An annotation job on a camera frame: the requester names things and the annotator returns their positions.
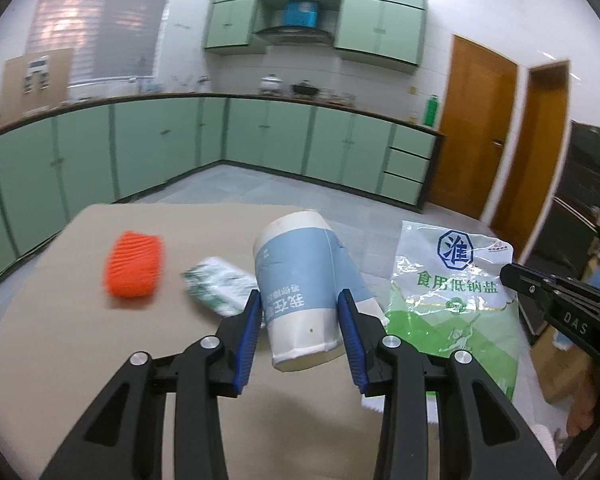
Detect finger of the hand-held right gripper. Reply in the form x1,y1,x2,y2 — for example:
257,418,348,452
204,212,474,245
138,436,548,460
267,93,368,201
500,262,600,311

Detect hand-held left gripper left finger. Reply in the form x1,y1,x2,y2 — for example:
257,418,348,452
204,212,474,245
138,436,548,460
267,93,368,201
39,289,265,480

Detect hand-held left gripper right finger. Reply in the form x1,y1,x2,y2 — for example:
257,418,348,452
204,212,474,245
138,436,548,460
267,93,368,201
336,288,563,480

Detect white paper cup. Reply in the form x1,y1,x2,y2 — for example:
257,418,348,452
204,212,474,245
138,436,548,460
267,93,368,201
253,211,386,373

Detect white and green salt bag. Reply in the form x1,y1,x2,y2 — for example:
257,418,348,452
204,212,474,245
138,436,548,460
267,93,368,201
382,220,523,403

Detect person's right hand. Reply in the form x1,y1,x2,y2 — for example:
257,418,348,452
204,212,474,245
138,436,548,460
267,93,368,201
566,372,598,436

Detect cardboard box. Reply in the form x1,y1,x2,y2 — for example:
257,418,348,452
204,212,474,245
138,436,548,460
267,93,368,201
0,49,73,121
530,330,593,403

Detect green and white packet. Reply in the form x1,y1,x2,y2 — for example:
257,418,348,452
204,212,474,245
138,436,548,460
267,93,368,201
181,256,266,328

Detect black cabinet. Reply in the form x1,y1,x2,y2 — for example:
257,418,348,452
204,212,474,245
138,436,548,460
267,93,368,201
517,120,600,346

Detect wooden door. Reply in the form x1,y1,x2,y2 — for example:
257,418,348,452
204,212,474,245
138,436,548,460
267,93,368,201
437,34,520,221
490,60,572,256

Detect orange ribbed sponge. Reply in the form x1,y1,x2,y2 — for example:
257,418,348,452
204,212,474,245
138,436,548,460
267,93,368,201
103,231,165,301

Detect beige tablecloth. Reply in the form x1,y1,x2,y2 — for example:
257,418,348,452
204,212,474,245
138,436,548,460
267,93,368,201
0,202,481,480

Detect green base cabinets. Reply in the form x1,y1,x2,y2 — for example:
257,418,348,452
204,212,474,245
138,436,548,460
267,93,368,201
0,92,446,301

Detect range hood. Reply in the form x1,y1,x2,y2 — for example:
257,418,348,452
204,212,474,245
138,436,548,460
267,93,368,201
252,25,333,46

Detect blue box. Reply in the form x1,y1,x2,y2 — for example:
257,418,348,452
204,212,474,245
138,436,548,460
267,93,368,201
282,1,321,28

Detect window with blinds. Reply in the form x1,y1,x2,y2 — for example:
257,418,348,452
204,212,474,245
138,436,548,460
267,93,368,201
27,0,178,88

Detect green wall cabinets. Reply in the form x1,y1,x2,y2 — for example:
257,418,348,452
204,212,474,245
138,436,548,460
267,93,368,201
203,0,428,76

